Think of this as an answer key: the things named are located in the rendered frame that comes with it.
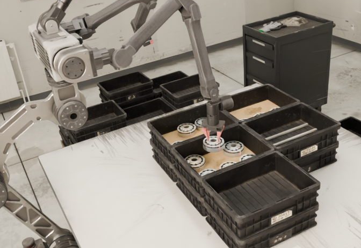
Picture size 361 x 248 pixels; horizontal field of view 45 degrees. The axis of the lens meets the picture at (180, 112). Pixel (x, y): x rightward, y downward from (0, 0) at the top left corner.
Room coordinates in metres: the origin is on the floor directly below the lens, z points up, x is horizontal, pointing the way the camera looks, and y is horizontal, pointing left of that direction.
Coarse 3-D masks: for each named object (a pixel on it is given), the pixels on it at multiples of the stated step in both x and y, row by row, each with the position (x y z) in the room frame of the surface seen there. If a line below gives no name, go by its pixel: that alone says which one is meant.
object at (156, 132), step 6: (192, 108) 2.16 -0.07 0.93; (174, 114) 2.11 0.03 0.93; (156, 120) 2.07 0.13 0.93; (234, 120) 1.98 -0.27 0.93; (150, 126) 2.01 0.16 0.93; (228, 126) 1.92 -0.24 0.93; (156, 132) 1.94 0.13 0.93; (210, 132) 1.88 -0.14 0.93; (162, 138) 1.87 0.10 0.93; (192, 138) 1.84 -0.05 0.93; (168, 144) 1.81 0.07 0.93; (174, 144) 1.80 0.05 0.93
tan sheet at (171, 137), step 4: (172, 132) 2.09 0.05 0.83; (176, 132) 2.09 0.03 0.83; (200, 132) 2.06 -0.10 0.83; (164, 136) 2.05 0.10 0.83; (168, 136) 2.05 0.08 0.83; (172, 136) 2.05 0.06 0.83; (176, 136) 2.04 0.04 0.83; (192, 136) 2.03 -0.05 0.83; (168, 140) 2.01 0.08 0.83; (172, 140) 2.01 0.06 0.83; (176, 140) 2.00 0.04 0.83; (180, 140) 2.00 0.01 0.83; (184, 140) 2.00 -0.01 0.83
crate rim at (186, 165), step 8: (224, 128) 1.91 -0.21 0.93; (256, 136) 1.80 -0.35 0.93; (184, 144) 1.80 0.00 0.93; (264, 144) 1.73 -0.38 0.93; (176, 152) 1.73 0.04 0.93; (264, 152) 1.66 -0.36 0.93; (184, 160) 1.66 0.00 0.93; (248, 160) 1.61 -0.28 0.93; (192, 168) 1.59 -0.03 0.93; (224, 168) 1.57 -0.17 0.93; (200, 176) 1.53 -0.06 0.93
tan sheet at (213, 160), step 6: (222, 150) 1.86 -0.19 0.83; (246, 150) 1.84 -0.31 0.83; (204, 156) 1.82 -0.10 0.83; (210, 156) 1.82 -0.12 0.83; (216, 156) 1.81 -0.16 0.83; (222, 156) 1.81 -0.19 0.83; (240, 156) 1.79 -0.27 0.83; (210, 162) 1.77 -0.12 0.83; (216, 162) 1.76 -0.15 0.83; (222, 162) 1.76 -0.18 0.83; (204, 168) 1.72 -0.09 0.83; (210, 168) 1.72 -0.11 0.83; (216, 168) 1.71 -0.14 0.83
